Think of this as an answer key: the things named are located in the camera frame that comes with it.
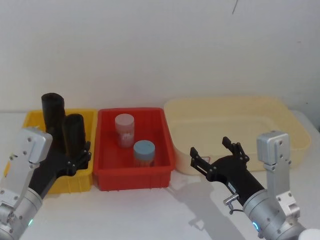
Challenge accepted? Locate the yellow plastic bin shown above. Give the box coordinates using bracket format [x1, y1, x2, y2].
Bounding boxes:
[22, 107, 98, 195]

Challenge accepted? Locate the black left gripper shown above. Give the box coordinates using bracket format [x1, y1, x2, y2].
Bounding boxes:
[28, 140, 92, 200]

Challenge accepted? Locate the white round object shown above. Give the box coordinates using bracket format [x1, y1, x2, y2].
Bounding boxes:
[298, 221, 320, 240]

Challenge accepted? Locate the red plastic bin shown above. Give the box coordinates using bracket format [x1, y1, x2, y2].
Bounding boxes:
[92, 107, 177, 192]

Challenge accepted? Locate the short black roll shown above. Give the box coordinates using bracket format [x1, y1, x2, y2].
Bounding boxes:
[63, 113, 88, 162]

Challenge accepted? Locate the clear jar white lid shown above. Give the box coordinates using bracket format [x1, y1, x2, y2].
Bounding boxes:
[114, 113, 136, 149]

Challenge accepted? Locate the thin dark gripper cable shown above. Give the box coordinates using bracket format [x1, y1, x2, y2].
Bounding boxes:
[223, 194, 247, 216]

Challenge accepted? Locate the tall black roll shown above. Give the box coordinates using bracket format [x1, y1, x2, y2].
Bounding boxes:
[40, 92, 67, 146]

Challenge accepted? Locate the cream plastic basin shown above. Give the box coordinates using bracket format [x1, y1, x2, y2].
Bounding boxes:
[163, 94, 313, 176]

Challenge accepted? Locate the clear jar blue lid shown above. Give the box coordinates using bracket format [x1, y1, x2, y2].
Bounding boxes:
[132, 139, 156, 168]

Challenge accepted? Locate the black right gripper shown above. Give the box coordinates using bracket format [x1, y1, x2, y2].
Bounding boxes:
[189, 136, 266, 205]

